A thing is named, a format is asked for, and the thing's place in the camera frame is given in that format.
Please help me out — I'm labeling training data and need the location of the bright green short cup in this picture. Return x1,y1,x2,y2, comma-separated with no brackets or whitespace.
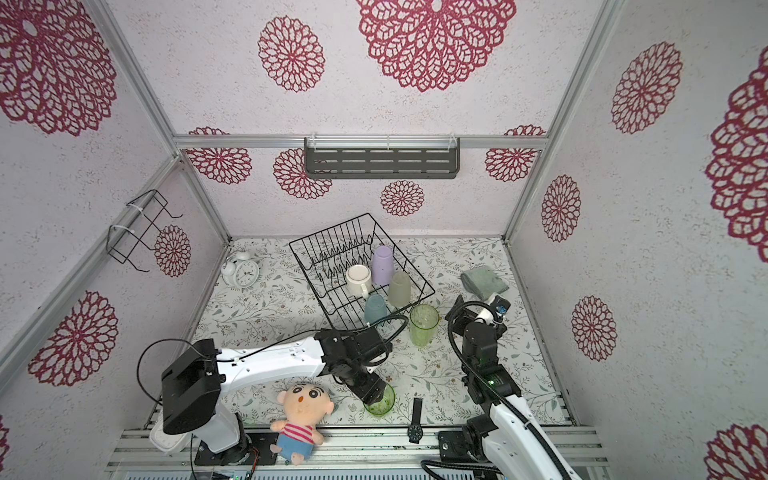
364,384,396,417

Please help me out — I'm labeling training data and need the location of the teal plastic cup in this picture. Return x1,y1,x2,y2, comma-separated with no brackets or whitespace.
364,294,389,325

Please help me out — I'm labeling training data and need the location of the frosted pale green cup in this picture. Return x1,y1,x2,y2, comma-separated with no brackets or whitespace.
388,271,412,309

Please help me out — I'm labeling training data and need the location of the white mug red inside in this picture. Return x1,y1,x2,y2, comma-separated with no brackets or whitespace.
345,264,372,300

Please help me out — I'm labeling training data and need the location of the lilac plastic cup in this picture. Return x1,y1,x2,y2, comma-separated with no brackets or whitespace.
371,245,394,286

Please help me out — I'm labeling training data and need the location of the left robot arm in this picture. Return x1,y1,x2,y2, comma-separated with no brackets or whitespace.
151,326,392,465

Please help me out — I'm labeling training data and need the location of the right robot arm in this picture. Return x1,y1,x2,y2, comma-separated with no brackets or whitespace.
446,313,580,479

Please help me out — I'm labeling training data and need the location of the green folded cloth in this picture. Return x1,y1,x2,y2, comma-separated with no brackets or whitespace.
460,265,509,301

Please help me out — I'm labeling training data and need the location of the tall light green cup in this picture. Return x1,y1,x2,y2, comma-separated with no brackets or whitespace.
408,304,440,347

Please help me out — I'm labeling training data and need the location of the plush doll striped shirt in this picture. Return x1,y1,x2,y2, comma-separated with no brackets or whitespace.
270,383,335,465

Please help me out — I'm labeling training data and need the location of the black wristwatch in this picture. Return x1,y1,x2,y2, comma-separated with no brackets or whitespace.
407,397,423,444

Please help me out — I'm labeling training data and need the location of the white alarm clock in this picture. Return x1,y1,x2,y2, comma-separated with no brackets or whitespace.
220,251,260,289

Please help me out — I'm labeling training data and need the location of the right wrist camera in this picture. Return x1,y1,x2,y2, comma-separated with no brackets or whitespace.
476,293,511,325

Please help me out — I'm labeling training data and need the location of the black wire dish rack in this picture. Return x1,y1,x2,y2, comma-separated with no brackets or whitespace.
289,213,435,330

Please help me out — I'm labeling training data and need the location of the grey wall shelf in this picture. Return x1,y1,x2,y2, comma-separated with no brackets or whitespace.
304,137,461,180

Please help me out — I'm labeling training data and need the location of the black wire wall basket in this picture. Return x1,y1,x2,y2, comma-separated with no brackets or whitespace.
105,189,182,273

